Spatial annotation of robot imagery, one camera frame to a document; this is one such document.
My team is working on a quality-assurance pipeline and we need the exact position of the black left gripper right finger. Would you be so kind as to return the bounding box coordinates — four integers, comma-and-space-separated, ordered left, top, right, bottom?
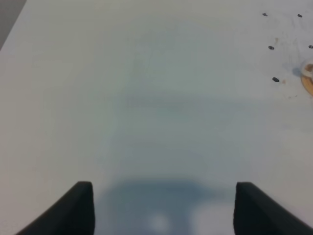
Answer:
233, 182, 313, 235

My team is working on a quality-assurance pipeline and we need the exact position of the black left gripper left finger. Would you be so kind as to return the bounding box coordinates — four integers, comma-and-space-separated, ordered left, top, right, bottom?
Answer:
18, 181, 95, 235

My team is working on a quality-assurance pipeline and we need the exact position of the orange near coaster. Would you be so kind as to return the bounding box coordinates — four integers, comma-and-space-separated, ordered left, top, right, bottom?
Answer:
301, 76, 313, 96

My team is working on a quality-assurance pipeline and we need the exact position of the white near teacup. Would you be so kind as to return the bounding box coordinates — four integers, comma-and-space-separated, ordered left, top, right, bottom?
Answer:
300, 58, 313, 78

